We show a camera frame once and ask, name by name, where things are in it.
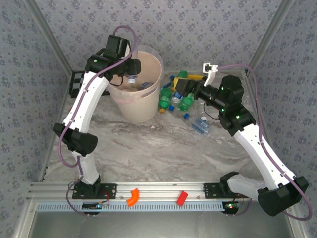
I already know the small clear bottle blue label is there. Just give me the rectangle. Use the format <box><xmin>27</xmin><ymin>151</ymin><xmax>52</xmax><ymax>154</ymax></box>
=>
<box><xmin>172</xmin><ymin>91</ymin><xmax>184</xmax><ymax>104</ymax></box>

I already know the bluish square clear bottle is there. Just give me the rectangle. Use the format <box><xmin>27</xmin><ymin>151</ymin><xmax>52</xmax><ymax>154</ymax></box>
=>
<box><xmin>191</xmin><ymin>116</ymin><xmax>210</xmax><ymax>136</ymax></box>

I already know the translucent pink bin liner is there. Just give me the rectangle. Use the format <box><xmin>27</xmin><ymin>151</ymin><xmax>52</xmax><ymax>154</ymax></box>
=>
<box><xmin>108</xmin><ymin>44</ymin><xmax>164</xmax><ymax>104</ymax></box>

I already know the cream plastic bin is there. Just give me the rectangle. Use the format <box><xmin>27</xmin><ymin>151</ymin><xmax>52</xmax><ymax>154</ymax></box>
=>
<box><xmin>106</xmin><ymin>50</ymin><xmax>163</xmax><ymax>124</ymax></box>

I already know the black white checkerboard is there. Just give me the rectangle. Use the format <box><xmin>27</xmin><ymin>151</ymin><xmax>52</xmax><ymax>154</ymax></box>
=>
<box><xmin>68</xmin><ymin>71</ymin><xmax>111</xmax><ymax>99</ymax></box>

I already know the small circuit board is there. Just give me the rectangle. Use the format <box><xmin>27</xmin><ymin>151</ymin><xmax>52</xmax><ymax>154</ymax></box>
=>
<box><xmin>82</xmin><ymin>202</ymin><xmax>110</xmax><ymax>211</ymax></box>
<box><xmin>222</xmin><ymin>201</ymin><xmax>240</xmax><ymax>211</ymax></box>

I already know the red plastic block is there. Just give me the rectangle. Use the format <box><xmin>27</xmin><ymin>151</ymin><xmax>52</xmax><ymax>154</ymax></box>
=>
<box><xmin>176</xmin><ymin>190</ymin><xmax>189</xmax><ymax>206</ymax></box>

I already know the orange curved plastic piece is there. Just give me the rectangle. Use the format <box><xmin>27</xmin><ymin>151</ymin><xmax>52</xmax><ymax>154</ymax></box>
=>
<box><xmin>126</xmin><ymin>188</ymin><xmax>140</xmax><ymax>207</ymax></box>

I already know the grey metal sheet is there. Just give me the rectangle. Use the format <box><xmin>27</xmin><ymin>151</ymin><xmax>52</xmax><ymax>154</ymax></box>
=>
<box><xmin>31</xmin><ymin>210</ymin><xmax>292</xmax><ymax>238</ymax></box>

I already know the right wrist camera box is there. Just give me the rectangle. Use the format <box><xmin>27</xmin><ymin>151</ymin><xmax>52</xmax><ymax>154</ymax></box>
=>
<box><xmin>202</xmin><ymin>62</ymin><xmax>219</xmax><ymax>87</ymax></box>

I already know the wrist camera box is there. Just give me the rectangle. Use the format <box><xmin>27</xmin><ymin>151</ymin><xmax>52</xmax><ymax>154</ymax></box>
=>
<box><xmin>202</xmin><ymin>62</ymin><xmax>219</xmax><ymax>87</ymax></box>
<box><xmin>124</xmin><ymin>41</ymin><xmax>132</xmax><ymax>60</ymax></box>

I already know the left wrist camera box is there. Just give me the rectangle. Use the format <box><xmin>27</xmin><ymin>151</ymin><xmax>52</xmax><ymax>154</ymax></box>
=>
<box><xmin>124</xmin><ymin>41</ymin><xmax>132</xmax><ymax>60</ymax></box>

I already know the aluminium table side rail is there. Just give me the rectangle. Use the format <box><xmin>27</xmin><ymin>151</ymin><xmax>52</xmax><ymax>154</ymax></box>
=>
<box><xmin>243</xmin><ymin>71</ymin><xmax>267</xmax><ymax>139</ymax></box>
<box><xmin>37</xmin><ymin>71</ymin><xmax>74</xmax><ymax>183</ymax></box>

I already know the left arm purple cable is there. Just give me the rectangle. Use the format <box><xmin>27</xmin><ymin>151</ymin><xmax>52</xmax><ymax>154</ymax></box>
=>
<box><xmin>57</xmin><ymin>25</ymin><xmax>138</xmax><ymax>217</ymax></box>

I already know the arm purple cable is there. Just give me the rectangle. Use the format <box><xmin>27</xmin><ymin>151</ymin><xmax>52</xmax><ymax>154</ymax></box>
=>
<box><xmin>217</xmin><ymin>63</ymin><xmax>313</xmax><ymax>221</ymax></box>
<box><xmin>57</xmin><ymin>25</ymin><xmax>138</xmax><ymax>217</ymax></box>

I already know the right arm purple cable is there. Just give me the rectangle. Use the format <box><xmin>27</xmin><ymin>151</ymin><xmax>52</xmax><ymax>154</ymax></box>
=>
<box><xmin>217</xmin><ymin>63</ymin><xmax>313</xmax><ymax>221</ymax></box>

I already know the aluminium frame post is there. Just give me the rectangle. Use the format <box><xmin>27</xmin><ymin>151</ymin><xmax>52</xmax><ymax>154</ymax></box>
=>
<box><xmin>24</xmin><ymin>0</ymin><xmax>74</xmax><ymax>74</ymax></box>
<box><xmin>246</xmin><ymin>0</ymin><xmax>296</xmax><ymax>75</ymax></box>

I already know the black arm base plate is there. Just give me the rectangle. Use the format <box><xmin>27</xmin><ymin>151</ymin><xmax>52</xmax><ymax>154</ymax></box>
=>
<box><xmin>203</xmin><ymin>182</ymin><xmax>250</xmax><ymax>199</ymax></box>
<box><xmin>72</xmin><ymin>183</ymin><xmax>117</xmax><ymax>200</ymax></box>

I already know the aluminium mounting rail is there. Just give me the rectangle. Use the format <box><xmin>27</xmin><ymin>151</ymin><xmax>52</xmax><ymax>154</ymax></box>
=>
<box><xmin>26</xmin><ymin>181</ymin><xmax>261</xmax><ymax>201</ymax></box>

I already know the slotted grey cable duct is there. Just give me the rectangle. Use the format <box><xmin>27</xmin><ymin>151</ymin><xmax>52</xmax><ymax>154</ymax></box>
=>
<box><xmin>36</xmin><ymin>201</ymin><xmax>226</xmax><ymax>212</ymax></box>

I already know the aluminium frame leg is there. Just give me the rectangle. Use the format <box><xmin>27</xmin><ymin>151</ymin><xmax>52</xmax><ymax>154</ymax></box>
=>
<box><xmin>288</xmin><ymin>214</ymin><xmax>309</xmax><ymax>238</ymax></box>
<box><xmin>11</xmin><ymin>200</ymin><xmax>38</xmax><ymax>238</ymax></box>

